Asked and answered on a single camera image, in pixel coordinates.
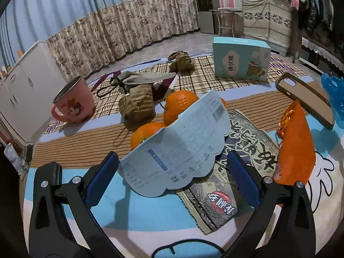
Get brown phone case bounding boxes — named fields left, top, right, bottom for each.
left=275, top=72, right=335, bottom=129

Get rack of hanging clothes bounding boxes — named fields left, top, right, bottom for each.
left=292, top=0, right=335, bottom=33

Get pink cartoon mug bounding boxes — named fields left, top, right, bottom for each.
left=52, top=76, right=96, bottom=123

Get orange plastic wrapper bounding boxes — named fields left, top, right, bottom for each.
left=273, top=100, right=316, bottom=207

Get small white side table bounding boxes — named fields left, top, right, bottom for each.
left=210, top=8, right=244, bottom=37

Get printed cartoon blanket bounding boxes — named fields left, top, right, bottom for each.
left=25, top=51, right=344, bottom=258

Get light blue carton box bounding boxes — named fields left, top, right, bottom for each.
left=212, top=36, right=271, bottom=81

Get crumpled white plastic bag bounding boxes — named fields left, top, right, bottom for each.
left=4, top=142, right=30, bottom=178

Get white cabinet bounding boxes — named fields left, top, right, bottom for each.
left=0, top=41, right=68, bottom=143

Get blue plastic bag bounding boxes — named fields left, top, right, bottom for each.
left=321, top=72, right=344, bottom=129

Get light blue scalloped paper card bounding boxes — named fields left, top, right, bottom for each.
left=120, top=89, right=230, bottom=197

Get blue and floral curtain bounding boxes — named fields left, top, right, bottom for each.
left=0, top=0, right=213, bottom=76

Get brown corrugated paper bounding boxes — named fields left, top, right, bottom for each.
left=119, top=84, right=156, bottom=124
left=167, top=51, right=194, bottom=72

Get lace covered low tv stand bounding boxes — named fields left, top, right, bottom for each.
left=301, top=36, right=344, bottom=70

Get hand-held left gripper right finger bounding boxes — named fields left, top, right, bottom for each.
left=223, top=150, right=315, bottom=258

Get black handled scissors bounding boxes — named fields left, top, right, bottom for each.
left=96, top=72, right=178, bottom=97

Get grey water dispenser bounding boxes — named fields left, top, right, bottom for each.
left=195, top=0, right=219, bottom=34

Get cloth covered cabinet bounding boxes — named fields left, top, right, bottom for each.
left=242, top=0, right=293, bottom=57

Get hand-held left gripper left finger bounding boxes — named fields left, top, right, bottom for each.
left=28, top=151, right=127, bottom=258

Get patterned snack packet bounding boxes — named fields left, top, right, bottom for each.
left=176, top=109, right=281, bottom=235

